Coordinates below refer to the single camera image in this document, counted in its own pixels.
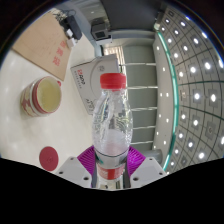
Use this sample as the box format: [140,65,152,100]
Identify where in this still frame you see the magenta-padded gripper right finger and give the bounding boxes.
[123,145,168,189]

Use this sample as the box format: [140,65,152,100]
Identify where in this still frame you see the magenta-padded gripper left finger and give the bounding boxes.
[54,145,100,189]

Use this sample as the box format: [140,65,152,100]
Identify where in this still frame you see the clear red-capped water bottle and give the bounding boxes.
[91,73,134,183]

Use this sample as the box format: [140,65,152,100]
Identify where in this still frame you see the flat round red coaster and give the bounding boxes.
[38,145,60,172]

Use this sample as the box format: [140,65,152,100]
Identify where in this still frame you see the white cardboard box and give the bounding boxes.
[70,53,124,116]

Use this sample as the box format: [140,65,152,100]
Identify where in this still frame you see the round ceiling lights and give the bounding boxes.
[156,9,224,174]

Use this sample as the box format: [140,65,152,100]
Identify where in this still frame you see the brown paper envelope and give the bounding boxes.
[11,11,72,82]

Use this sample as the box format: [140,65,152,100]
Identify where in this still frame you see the grey box monitor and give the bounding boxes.
[90,18,111,41]

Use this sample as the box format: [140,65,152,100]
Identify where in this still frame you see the black flat device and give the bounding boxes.
[63,14,83,41]

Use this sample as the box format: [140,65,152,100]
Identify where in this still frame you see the tangled black cables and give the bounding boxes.
[51,9,73,23]

